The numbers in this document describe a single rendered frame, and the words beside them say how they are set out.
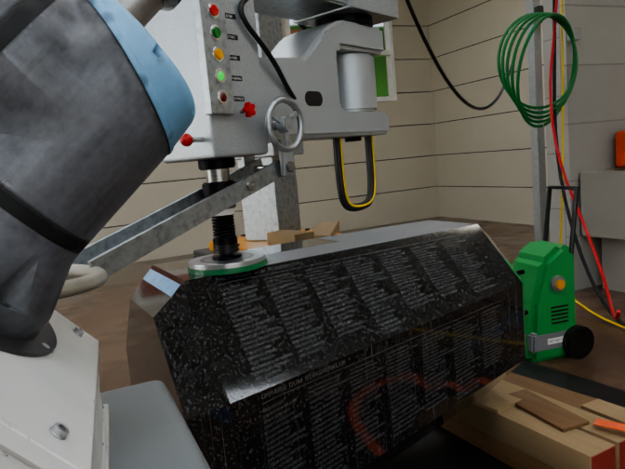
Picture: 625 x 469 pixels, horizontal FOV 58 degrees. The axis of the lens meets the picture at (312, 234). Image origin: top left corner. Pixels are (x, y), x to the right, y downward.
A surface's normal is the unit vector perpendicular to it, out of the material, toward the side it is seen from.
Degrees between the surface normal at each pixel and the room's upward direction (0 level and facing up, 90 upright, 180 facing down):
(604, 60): 90
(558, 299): 90
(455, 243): 45
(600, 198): 90
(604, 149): 90
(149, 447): 0
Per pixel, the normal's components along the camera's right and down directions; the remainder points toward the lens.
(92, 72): 0.37, -0.06
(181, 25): -0.62, 0.16
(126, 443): -0.09, -0.99
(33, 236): 0.64, 0.37
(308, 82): 0.77, 0.01
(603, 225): -0.91, 0.14
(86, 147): 0.50, 0.25
